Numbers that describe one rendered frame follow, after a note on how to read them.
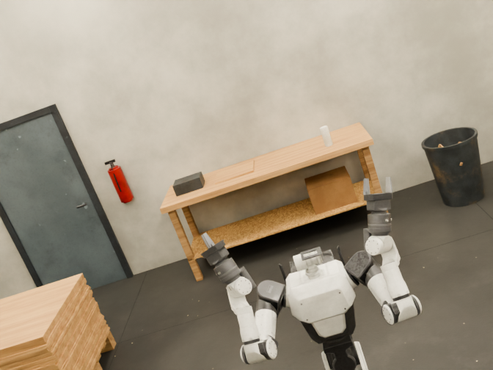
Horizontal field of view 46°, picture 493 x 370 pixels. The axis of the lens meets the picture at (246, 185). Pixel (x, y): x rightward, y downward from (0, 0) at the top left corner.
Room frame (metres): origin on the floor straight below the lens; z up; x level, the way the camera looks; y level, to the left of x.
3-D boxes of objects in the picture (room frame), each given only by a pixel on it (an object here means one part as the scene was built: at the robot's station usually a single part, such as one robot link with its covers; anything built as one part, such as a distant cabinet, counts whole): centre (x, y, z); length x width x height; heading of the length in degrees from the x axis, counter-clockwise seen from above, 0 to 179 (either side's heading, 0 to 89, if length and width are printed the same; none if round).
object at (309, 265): (2.21, -0.13, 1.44); 0.10 x 0.07 x 0.09; 83
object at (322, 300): (2.27, -0.14, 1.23); 0.34 x 0.30 x 0.36; 83
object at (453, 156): (5.28, -1.99, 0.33); 0.52 x 0.52 x 0.65
